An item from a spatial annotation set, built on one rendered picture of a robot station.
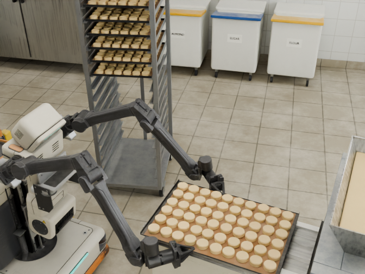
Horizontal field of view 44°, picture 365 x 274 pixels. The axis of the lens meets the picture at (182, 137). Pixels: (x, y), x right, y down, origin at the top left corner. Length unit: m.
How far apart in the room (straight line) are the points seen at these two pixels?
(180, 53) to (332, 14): 1.81
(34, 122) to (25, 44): 3.57
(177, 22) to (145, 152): 1.88
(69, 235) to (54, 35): 3.05
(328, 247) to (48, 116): 1.38
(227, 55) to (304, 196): 2.13
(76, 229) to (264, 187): 1.54
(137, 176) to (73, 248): 0.92
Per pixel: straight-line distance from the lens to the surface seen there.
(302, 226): 2.07
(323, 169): 3.98
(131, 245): 1.86
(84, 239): 2.89
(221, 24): 5.05
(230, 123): 4.45
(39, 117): 2.21
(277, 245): 1.94
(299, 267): 1.99
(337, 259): 1.58
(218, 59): 5.20
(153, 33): 2.80
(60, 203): 2.55
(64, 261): 2.79
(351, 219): 1.60
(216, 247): 1.90
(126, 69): 3.04
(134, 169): 3.59
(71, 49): 5.43
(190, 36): 5.16
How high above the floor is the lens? 2.30
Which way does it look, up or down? 33 degrees down
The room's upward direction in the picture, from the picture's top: 1 degrees counter-clockwise
